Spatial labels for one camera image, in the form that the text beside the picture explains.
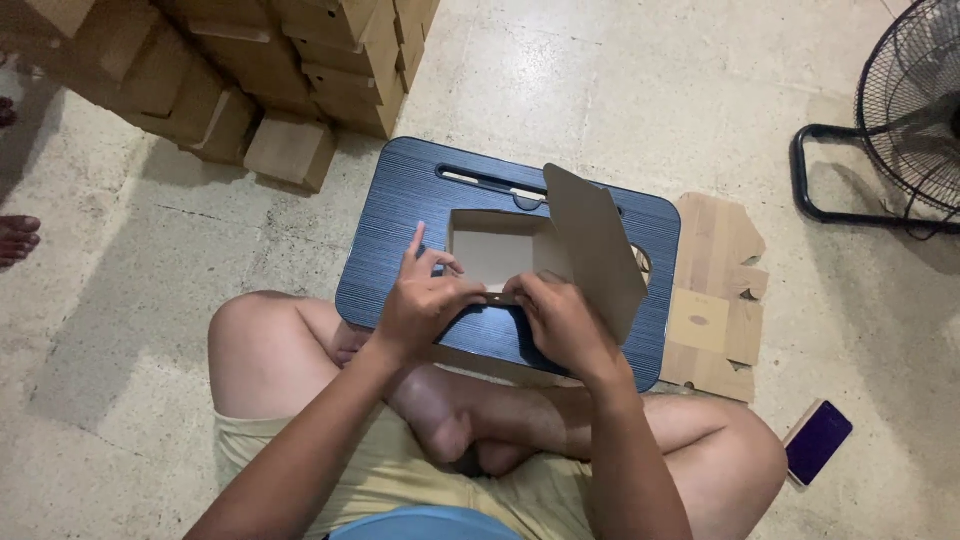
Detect light blue shirt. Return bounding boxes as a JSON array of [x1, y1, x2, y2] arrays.
[[328, 505, 522, 540]]

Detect black floor fan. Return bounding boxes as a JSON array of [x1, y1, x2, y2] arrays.
[[789, 0, 960, 240]]

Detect person's legs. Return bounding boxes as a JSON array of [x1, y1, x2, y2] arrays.
[[207, 291, 789, 540]]

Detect purple smartphone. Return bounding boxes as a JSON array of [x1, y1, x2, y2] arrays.
[[782, 399, 855, 488]]

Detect brown cardboard box with lid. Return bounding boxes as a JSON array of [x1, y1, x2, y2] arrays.
[[447, 162, 649, 347]]

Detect person's left hand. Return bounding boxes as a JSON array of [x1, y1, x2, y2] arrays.
[[372, 220, 489, 363]]

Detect beige shorts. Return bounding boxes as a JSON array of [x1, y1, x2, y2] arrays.
[[213, 405, 601, 540]]

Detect stack of flat cardboard blanks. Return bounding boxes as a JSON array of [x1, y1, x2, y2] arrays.
[[658, 192, 771, 405]]

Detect heap of folded cardboard boxes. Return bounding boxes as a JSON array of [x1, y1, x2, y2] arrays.
[[0, 0, 442, 195]]

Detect dark blue lap desk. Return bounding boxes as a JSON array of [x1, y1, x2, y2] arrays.
[[335, 136, 682, 394]]

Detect person's right hand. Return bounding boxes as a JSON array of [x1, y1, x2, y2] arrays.
[[501, 270, 626, 378]]

